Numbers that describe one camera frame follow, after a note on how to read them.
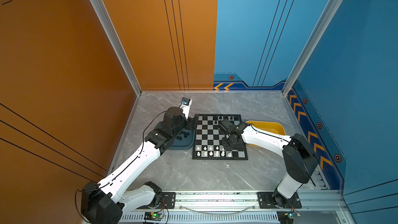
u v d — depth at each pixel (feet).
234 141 2.09
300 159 1.48
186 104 2.08
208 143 3.00
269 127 3.24
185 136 3.14
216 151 2.79
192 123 2.20
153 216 2.33
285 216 2.33
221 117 3.34
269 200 2.38
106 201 1.23
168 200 2.42
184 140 3.09
